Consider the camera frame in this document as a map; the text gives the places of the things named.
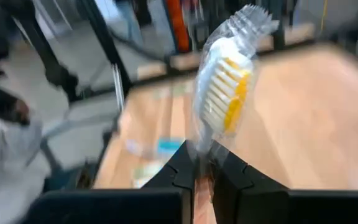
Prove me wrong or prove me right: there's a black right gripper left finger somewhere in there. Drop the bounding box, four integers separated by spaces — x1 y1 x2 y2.
141 139 198 224

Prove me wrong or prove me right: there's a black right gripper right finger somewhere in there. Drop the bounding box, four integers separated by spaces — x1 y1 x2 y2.
211 141 289 224

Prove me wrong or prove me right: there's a yellow white toothbrush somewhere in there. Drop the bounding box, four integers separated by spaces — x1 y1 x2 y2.
186 3 281 156

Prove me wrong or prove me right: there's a clear acrylic toothbrush holder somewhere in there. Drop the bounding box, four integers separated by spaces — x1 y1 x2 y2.
123 136 186 190

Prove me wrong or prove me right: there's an orange upright bar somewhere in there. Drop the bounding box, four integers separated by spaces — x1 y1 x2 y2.
165 0 191 53

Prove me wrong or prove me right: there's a person's hand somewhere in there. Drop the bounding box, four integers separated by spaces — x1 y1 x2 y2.
12 98 31 126

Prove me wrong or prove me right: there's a silver aluminium rail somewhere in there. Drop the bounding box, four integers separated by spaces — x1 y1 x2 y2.
111 63 126 110

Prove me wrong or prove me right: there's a black frame post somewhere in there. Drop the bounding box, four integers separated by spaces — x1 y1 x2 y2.
75 0 134 103

